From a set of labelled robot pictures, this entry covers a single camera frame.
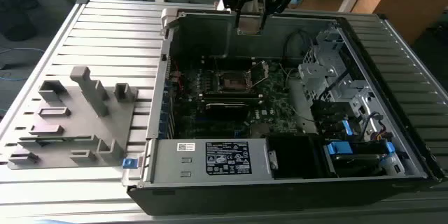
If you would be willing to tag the metal locking lever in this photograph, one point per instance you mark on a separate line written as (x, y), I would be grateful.
(260, 81)

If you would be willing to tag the CPU socket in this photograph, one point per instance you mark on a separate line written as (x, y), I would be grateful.
(235, 82)

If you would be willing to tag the silver metal drive cage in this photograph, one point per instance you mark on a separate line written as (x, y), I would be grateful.
(315, 72)

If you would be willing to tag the green motherboard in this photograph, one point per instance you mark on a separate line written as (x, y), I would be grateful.
(276, 103)

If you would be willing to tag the black plastic bay block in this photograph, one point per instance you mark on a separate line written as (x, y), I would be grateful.
(328, 111)

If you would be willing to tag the black graphics card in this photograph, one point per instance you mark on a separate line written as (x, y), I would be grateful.
(227, 112)

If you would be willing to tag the grey chipset heatsink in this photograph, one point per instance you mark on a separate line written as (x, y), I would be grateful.
(260, 129)

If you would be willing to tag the blue disk carrier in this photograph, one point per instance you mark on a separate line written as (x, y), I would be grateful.
(339, 147)
(346, 127)

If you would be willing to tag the black office chair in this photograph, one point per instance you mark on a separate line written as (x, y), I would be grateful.
(19, 27)

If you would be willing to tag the black hard disk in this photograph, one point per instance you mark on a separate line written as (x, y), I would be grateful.
(355, 165)

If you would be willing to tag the grey parts rack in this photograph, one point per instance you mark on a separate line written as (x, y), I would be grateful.
(87, 129)

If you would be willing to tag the silver power supply unit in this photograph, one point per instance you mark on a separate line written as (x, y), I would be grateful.
(168, 161)

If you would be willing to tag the blue case clip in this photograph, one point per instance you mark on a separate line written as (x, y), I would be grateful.
(130, 163)

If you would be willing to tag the black open PC case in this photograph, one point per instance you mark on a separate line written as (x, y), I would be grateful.
(244, 200)

